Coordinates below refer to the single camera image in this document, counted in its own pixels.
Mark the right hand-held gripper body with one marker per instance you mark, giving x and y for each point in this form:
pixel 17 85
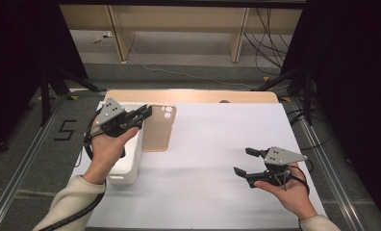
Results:
pixel 281 155

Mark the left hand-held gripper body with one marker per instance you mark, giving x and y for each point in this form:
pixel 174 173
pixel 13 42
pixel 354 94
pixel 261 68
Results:
pixel 111 112

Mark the beige phone case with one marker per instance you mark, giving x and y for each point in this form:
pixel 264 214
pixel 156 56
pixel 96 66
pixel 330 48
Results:
pixel 158 131

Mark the white plastic storage box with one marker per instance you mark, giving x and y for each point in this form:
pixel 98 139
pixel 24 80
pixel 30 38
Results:
pixel 131 160

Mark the person's left hand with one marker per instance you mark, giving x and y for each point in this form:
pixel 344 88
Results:
pixel 106 154

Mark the person's right hand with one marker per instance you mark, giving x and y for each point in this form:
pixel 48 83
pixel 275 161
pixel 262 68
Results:
pixel 294 195

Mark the white table sheet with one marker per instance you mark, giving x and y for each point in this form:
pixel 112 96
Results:
pixel 204 179

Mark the black metal stand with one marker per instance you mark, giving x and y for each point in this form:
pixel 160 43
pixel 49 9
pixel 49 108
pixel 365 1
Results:
pixel 45 96
pixel 307 96

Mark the small white plug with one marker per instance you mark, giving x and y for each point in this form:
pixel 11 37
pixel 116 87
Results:
pixel 96 39

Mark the beige shelf unit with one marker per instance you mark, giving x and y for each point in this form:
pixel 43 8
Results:
pixel 185 19

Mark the black curtain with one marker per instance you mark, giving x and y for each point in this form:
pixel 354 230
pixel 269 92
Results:
pixel 18 64
pixel 345 64

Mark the black metal crossbar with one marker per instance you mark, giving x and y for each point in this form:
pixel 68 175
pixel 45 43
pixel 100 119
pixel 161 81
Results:
pixel 179 3

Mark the aluminium floor rail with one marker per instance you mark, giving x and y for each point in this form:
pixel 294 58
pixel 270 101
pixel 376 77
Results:
pixel 25 160
pixel 326 160

